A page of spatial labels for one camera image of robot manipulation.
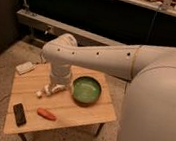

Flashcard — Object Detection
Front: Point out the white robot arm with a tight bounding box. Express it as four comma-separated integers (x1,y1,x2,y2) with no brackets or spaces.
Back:
42,34,176,141

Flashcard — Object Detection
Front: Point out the orange carrot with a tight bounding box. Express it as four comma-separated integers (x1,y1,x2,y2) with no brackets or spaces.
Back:
37,108,56,121

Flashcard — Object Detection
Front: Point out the long wooden beam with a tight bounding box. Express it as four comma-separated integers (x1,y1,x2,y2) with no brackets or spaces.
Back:
13,7,127,52

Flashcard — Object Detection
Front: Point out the green ceramic bowl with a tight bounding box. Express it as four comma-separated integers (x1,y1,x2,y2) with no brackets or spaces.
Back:
71,76,102,106

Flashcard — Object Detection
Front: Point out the small white cube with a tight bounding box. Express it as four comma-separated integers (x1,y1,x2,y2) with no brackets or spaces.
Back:
36,90,42,98

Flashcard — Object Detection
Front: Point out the wooden side table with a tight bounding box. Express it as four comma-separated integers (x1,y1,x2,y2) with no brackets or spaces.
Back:
3,64,117,135

